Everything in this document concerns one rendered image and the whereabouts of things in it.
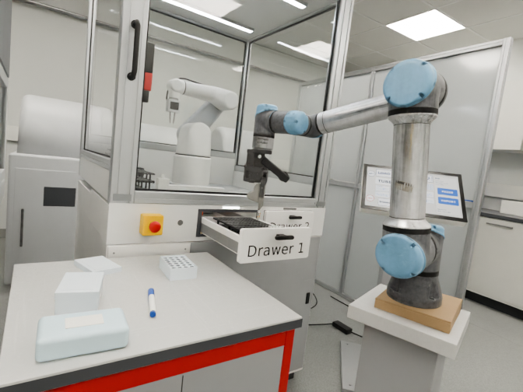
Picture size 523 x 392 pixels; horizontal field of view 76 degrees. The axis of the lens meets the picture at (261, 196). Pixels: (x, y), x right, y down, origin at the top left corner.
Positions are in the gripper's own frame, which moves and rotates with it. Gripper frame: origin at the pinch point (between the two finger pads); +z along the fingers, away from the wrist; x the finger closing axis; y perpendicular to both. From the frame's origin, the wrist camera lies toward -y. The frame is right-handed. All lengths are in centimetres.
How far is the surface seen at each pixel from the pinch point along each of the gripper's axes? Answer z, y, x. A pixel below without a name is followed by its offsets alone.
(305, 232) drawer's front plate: 7.2, -16.7, 1.2
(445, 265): 41, -125, -111
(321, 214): 7, -28, -50
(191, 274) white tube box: 20.7, 18.0, 20.4
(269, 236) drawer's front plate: 7.8, -4.3, 10.7
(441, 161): -29, -116, -124
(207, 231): 12.9, 19.6, -5.6
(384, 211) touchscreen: 3, -61, -58
